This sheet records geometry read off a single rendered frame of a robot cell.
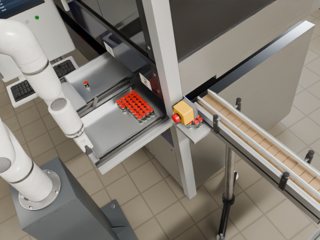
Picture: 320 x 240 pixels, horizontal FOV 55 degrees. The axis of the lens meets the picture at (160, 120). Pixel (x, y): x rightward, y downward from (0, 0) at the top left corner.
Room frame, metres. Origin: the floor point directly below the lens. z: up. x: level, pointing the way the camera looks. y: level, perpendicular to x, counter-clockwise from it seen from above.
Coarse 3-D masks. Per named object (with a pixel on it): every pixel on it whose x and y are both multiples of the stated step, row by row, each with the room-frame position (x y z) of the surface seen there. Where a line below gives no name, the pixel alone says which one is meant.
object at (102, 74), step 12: (96, 60) 1.43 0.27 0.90; (108, 60) 1.43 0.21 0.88; (72, 72) 1.37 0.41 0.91; (84, 72) 1.38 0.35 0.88; (96, 72) 1.35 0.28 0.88; (108, 72) 1.33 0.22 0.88; (120, 72) 1.30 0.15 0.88; (72, 84) 1.31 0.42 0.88; (96, 84) 1.26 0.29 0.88; (108, 84) 1.23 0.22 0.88; (84, 96) 1.19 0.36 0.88; (96, 96) 1.14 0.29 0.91
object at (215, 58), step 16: (288, 0) 1.17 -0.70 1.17; (304, 0) 1.23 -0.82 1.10; (96, 16) 1.37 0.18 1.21; (256, 16) 1.08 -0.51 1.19; (272, 16) 1.13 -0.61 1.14; (288, 16) 1.18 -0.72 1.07; (304, 16) 1.24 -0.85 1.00; (112, 32) 1.23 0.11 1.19; (224, 32) 1.01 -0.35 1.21; (240, 32) 1.04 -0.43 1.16; (256, 32) 1.08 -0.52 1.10; (272, 32) 1.14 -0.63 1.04; (208, 48) 0.96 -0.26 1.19; (224, 48) 1.00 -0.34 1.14; (240, 48) 1.04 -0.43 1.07; (256, 48) 1.09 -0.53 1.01; (192, 64) 0.92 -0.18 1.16; (208, 64) 0.96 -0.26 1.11; (224, 64) 1.00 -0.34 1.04; (192, 80) 0.92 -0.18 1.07
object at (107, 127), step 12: (120, 96) 1.11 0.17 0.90; (96, 108) 1.05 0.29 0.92; (108, 108) 1.06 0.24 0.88; (84, 120) 1.01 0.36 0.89; (96, 120) 1.00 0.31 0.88; (108, 120) 0.98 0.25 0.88; (120, 120) 0.96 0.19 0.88; (132, 120) 0.94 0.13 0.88; (156, 120) 0.89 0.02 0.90; (96, 132) 0.93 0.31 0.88; (108, 132) 0.91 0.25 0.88; (120, 132) 0.89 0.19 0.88; (132, 132) 0.87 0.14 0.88; (96, 144) 0.86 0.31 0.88; (108, 144) 0.84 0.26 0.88; (120, 144) 0.81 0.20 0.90
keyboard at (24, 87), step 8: (64, 64) 1.57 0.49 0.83; (72, 64) 1.56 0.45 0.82; (56, 72) 1.51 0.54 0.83; (64, 72) 1.51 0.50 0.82; (24, 80) 1.51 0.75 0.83; (16, 88) 1.46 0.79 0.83; (24, 88) 1.44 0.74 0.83; (32, 88) 1.42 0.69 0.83; (16, 96) 1.39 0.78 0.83; (24, 96) 1.38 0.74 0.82
